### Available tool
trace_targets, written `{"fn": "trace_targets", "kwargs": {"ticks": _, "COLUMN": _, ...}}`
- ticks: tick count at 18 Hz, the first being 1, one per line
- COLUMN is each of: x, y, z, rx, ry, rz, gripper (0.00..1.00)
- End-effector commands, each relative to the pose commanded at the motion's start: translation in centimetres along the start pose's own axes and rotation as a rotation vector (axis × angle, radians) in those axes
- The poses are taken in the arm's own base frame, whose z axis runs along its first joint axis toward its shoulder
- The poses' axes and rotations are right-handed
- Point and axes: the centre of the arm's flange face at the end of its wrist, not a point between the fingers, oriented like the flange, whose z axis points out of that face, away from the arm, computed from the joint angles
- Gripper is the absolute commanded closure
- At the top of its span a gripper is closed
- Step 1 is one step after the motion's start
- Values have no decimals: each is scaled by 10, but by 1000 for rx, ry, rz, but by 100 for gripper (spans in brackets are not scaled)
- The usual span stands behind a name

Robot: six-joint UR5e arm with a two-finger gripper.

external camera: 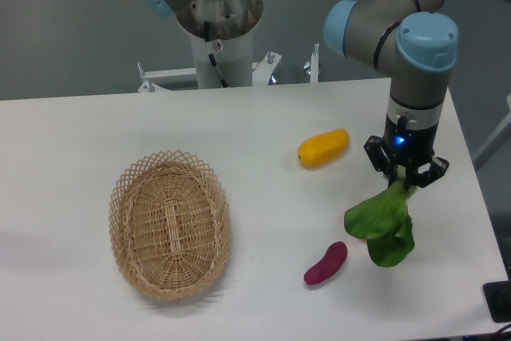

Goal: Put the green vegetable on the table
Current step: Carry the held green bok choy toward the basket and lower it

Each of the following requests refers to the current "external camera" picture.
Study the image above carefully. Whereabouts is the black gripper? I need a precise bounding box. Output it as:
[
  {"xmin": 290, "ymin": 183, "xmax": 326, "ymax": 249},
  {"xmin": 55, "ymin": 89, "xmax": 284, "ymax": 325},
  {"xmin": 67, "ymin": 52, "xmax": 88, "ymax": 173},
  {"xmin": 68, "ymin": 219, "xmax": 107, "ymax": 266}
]
[{"xmin": 363, "ymin": 96, "xmax": 450, "ymax": 197}]

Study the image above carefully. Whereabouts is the green leafy vegetable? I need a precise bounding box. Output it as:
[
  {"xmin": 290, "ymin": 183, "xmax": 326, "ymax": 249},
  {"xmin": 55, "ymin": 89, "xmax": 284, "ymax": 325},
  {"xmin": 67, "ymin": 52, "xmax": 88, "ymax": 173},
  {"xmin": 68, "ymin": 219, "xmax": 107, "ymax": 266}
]
[{"xmin": 344, "ymin": 180, "xmax": 415, "ymax": 268}]

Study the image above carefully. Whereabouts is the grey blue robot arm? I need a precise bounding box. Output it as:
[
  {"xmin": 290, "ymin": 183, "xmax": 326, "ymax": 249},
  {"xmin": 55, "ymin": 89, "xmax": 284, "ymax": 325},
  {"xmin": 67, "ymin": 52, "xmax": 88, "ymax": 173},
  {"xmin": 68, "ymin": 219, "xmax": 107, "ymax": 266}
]
[{"xmin": 144, "ymin": 0, "xmax": 459, "ymax": 192}]

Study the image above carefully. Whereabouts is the yellow mango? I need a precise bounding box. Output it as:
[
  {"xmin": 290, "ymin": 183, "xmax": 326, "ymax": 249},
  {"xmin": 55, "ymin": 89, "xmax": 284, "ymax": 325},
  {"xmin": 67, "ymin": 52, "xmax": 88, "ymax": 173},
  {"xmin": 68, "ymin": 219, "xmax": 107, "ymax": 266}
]
[{"xmin": 297, "ymin": 129, "xmax": 350, "ymax": 169}]

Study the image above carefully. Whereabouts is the purple sweet potato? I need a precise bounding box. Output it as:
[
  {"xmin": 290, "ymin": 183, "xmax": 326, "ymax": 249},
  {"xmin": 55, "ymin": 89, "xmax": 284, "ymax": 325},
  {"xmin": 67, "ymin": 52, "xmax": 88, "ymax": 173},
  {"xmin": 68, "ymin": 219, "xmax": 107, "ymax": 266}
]
[{"xmin": 303, "ymin": 241, "xmax": 348, "ymax": 286}]

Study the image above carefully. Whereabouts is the black device at table edge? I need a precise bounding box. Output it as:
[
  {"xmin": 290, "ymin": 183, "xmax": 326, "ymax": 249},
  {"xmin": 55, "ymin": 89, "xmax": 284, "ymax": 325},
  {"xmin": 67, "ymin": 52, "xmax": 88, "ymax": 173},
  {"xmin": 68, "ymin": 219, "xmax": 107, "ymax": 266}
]
[{"xmin": 482, "ymin": 281, "xmax": 510, "ymax": 323}]

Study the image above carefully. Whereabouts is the woven wicker basket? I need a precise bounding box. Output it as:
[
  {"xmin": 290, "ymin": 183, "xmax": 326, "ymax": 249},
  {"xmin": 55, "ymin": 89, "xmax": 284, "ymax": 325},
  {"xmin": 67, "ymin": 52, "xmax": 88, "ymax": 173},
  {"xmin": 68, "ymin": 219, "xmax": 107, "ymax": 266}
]
[{"xmin": 109, "ymin": 150, "xmax": 232, "ymax": 301}]

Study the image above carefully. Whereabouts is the white frame at right edge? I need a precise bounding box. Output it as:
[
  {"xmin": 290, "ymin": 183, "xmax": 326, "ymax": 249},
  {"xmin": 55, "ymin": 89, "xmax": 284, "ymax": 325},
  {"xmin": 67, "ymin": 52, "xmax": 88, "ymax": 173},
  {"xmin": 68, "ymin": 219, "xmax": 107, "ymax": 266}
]
[{"xmin": 472, "ymin": 94, "xmax": 510, "ymax": 171}]

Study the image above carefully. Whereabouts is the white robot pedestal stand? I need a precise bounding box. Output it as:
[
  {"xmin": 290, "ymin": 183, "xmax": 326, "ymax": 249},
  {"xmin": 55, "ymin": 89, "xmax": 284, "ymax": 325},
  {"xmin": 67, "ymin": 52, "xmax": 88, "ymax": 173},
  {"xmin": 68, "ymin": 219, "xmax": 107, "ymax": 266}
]
[{"xmin": 136, "ymin": 0, "xmax": 323, "ymax": 93}]

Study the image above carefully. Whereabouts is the black cable on pedestal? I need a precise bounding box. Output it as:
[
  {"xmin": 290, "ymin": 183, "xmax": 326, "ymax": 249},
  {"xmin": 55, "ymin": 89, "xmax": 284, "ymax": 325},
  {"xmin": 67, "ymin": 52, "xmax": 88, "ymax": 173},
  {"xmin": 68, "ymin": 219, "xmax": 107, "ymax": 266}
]
[{"xmin": 203, "ymin": 20, "xmax": 232, "ymax": 89}]

